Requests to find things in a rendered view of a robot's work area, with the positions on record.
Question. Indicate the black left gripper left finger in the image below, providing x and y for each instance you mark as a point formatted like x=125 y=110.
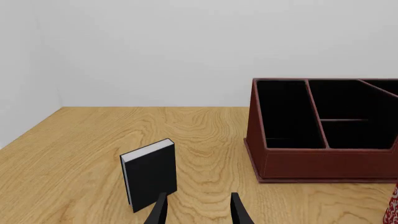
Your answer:
x=159 y=211

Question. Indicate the black book with white pages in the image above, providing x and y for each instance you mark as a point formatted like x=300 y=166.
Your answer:
x=152 y=175

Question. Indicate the red-brown desk caddy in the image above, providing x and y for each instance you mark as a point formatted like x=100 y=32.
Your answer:
x=323 y=161

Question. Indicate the red and white patterned mug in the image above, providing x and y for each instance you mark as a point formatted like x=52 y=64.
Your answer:
x=392 y=210

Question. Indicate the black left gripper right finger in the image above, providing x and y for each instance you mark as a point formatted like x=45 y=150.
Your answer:
x=238 y=211

